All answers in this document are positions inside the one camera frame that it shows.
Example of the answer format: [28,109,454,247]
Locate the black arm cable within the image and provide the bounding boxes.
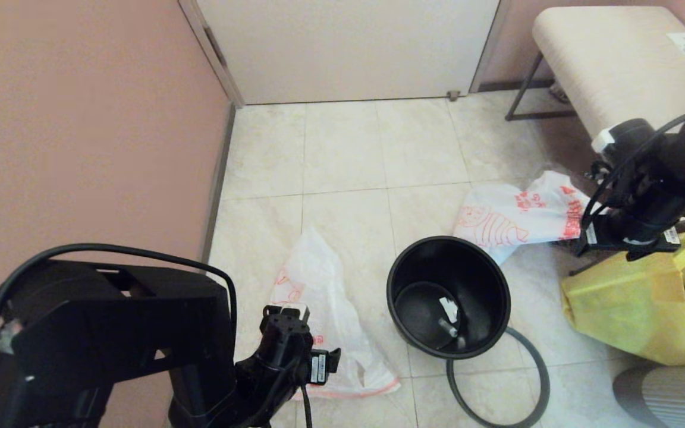
[580,104,685,231]
[0,242,240,428]

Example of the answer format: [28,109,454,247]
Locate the cream bench black legs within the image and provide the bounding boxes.
[505,6,685,216]

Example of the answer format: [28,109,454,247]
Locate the white door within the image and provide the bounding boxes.
[195,0,501,105]

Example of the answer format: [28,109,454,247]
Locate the grey ribbed round bin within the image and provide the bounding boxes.
[611,362,685,428]

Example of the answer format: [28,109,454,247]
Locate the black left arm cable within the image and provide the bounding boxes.
[0,242,240,428]

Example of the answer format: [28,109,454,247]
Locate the grey metal ring rim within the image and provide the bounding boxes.
[446,325,552,428]

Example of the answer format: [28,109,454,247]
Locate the black round trash bin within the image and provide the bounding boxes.
[385,235,512,361]

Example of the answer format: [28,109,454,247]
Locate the yellow non-woven tote bag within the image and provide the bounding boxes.
[560,232,685,367]

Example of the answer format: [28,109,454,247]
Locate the white bag with orange print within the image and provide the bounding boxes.
[452,170,594,266]

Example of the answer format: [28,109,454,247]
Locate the white paper scrap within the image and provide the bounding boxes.
[438,295,460,325]

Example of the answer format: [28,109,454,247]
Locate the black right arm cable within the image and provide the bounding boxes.
[580,104,685,231]

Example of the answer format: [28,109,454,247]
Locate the white plastic bag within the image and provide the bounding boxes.
[268,225,402,401]

